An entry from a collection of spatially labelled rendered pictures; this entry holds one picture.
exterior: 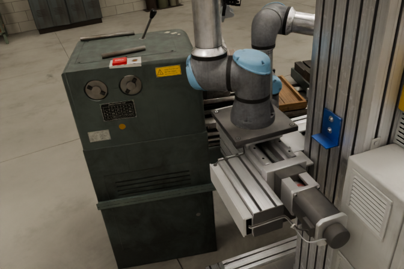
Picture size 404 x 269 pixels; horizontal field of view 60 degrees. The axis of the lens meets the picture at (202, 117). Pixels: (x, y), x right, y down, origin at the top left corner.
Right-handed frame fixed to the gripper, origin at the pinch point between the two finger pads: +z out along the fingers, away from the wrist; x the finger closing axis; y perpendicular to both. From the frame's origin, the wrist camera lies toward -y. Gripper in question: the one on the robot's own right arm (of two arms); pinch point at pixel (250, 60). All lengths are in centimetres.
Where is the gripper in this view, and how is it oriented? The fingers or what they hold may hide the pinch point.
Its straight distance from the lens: 192.6
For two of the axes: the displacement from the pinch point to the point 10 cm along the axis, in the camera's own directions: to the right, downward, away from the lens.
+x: -0.7, -8.6, -5.0
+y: 9.9, -1.3, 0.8
